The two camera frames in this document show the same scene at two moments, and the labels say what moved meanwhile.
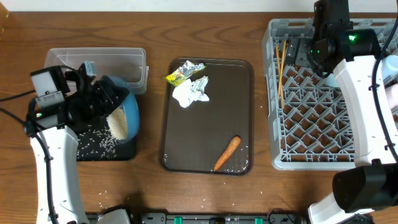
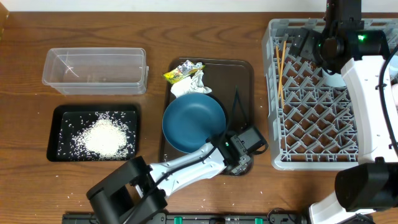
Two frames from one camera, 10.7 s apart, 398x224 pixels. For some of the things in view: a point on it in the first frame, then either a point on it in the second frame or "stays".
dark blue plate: x=131 y=105 to x=190 y=119
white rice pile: x=117 y=122 to x=105 y=138
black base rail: x=219 y=218 stays
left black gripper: x=103 y=91 to x=246 y=167
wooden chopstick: x=280 y=74 stays
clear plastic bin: x=128 y=63 stays
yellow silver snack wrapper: x=183 y=72 stays
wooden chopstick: x=282 y=68 stays
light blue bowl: x=331 y=81 stays
